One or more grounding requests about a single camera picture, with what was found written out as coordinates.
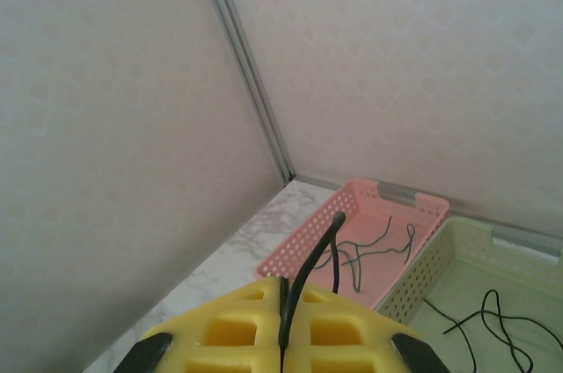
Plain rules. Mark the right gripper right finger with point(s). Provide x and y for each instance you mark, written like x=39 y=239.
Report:
x=347 y=338

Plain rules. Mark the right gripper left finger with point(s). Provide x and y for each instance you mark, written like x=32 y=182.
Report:
x=228 y=338

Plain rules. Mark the green plastic basket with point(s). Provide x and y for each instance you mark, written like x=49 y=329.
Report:
x=462 y=267

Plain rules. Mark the pink plastic basket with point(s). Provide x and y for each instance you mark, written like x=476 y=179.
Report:
x=422 y=214

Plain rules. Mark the aluminium rear frame bar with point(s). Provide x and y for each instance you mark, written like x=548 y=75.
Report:
x=316 y=181

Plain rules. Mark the aluminium frame post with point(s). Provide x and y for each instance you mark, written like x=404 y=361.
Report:
x=246 y=65

